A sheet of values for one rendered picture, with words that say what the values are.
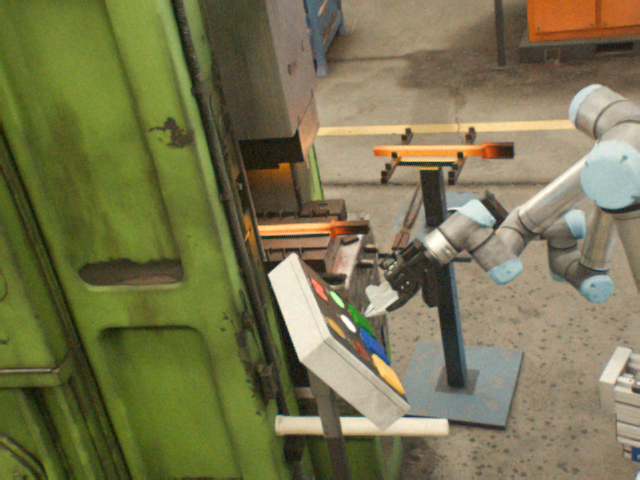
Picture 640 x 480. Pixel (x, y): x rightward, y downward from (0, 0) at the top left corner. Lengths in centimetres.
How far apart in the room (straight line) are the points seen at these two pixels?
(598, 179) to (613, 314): 199
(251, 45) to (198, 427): 104
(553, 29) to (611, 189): 417
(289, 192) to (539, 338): 131
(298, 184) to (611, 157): 120
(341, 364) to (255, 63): 74
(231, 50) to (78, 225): 55
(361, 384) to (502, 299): 204
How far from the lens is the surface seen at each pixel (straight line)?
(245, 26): 223
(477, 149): 299
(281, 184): 286
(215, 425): 265
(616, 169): 190
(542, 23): 604
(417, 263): 218
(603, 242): 244
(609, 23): 602
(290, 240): 263
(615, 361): 244
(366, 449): 292
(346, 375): 196
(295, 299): 205
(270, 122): 231
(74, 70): 218
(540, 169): 487
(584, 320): 384
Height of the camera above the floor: 233
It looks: 31 degrees down
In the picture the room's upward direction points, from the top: 11 degrees counter-clockwise
